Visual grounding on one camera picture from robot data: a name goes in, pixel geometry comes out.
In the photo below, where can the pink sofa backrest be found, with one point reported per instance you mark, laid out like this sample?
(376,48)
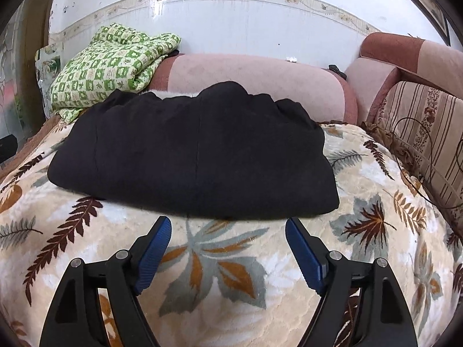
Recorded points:
(253,72)

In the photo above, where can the green checked quilt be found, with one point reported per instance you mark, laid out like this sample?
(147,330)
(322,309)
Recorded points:
(108,65)

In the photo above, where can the small white object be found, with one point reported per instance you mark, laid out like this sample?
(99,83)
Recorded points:
(291,59)

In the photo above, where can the reddish-brown sofa armrest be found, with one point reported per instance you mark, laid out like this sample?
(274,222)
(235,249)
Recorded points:
(398,50)

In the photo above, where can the black fur-collar jacket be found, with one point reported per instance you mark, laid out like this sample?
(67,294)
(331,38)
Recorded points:
(199,151)

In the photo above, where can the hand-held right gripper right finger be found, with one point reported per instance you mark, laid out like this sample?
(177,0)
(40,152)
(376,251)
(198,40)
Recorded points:
(305,256)

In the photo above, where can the striped floral cushion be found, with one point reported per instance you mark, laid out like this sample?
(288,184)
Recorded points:
(434,123)

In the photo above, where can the wooden leaded-glass door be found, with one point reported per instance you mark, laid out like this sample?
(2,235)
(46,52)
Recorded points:
(14,79)

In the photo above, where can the black box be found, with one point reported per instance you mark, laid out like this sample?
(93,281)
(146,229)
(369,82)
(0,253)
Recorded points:
(8,148)

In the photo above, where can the leaf print plush blanket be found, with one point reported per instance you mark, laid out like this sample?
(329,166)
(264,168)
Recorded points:
(253,260)

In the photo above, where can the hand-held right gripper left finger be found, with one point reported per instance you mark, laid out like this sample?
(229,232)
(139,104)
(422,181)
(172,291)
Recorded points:
(153,256)

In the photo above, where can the floral gift bag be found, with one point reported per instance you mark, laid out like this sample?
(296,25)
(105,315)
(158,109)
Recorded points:
(47,68)

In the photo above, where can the small black object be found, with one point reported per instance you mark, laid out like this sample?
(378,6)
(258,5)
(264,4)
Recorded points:
(336,70)

